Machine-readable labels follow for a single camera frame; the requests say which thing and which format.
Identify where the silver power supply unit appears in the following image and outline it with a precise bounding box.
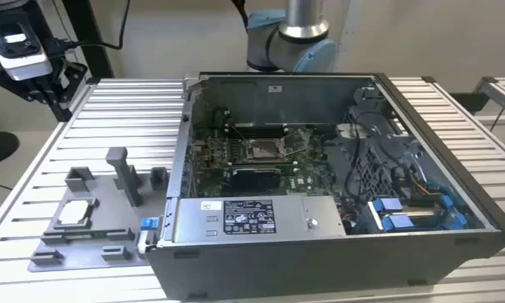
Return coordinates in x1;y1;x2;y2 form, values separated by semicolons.
171;195;349;244

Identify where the dark grey disk bay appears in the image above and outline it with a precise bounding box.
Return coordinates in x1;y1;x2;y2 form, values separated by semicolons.
323;104;468;235

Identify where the black RAM slot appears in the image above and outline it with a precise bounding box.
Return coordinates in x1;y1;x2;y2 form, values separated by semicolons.
224;122;289;140
225;160;299;173

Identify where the silver topped CPU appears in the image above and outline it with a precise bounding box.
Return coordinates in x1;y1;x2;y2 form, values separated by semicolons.
57;201;97;225

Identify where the grey plastic parts rack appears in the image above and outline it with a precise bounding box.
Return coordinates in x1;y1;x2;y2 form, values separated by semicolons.
27;146;175;273

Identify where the blue disk carrier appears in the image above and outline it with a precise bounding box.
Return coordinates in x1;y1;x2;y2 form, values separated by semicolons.
373;196;404;213
381;213;417;234

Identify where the CPU socket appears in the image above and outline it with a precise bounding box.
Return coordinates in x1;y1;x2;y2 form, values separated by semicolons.
244;138;288;164

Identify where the black open PC case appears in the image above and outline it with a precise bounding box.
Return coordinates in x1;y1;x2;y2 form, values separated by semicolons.
145;71;505;301

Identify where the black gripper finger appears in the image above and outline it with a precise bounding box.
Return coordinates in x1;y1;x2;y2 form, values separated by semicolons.
47;64;88;105
0;66;48;105

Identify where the black slanted frame post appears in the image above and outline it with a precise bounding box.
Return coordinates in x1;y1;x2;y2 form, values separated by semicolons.
23;0;75;123
61;0;116;79

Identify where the green motherboard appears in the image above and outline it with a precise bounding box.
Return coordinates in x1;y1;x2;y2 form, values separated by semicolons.
188;124;349;205

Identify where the blue and silver case latch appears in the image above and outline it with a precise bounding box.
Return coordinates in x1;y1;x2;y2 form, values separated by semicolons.
136;217;160;254

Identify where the black camera cable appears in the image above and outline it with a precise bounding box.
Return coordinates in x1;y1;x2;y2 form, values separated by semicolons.
49;0;132;52

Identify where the blue plastic bay latch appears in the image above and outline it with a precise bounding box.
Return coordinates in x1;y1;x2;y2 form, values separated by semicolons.
439;193;468;232

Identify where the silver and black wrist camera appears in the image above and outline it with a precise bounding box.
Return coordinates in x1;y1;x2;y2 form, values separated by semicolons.
0;21;53;80

